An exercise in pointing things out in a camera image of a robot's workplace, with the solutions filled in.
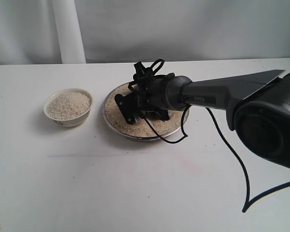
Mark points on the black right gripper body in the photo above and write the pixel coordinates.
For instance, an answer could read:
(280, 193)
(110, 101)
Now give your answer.
(152, 93)

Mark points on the white floral ceramic bowl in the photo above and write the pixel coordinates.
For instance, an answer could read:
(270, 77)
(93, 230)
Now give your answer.
(68, 107)

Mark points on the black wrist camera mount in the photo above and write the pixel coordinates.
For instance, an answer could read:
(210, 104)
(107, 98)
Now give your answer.
(128, 106)

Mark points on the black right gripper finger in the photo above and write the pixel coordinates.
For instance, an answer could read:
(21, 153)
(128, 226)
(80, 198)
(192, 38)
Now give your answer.
(162, 115)

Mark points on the white backdrop curtain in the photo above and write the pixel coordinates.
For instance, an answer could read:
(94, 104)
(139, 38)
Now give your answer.
(102, 31)

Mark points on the round steel rice tray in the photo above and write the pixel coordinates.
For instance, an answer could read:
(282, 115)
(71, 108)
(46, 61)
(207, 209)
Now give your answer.
(148, 129)

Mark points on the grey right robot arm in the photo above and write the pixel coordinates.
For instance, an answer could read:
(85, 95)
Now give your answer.
(257, 105)

